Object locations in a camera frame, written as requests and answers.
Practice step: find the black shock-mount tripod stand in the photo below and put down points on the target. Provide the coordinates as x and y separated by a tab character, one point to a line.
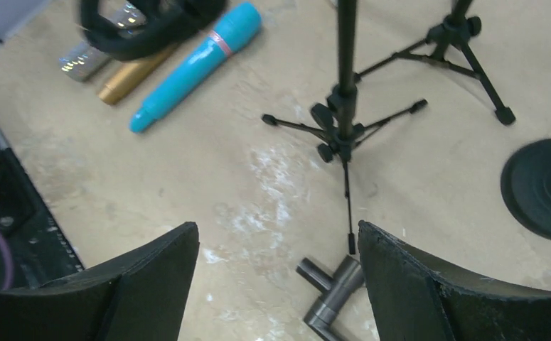
183	19

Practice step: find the glitter silver-head microphone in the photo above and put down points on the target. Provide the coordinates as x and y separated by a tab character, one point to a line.
84	61

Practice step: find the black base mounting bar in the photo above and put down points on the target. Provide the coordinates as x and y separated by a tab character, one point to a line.
33	249

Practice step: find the gold microphone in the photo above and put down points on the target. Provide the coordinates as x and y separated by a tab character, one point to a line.
130	75

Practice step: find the blue microphone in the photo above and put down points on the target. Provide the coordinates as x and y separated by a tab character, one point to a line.
231	34

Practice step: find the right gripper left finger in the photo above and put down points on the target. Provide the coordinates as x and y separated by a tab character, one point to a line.
139	295

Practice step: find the dark grey metal pipe fitting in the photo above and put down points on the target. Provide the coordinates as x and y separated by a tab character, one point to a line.
335	291

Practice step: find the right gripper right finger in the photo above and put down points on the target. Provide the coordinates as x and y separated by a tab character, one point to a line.
415	295

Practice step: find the black tripod microphone stand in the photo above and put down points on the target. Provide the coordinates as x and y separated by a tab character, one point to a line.
455	30

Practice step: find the black round-base microphone stand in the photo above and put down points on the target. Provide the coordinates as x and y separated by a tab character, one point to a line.
526	186

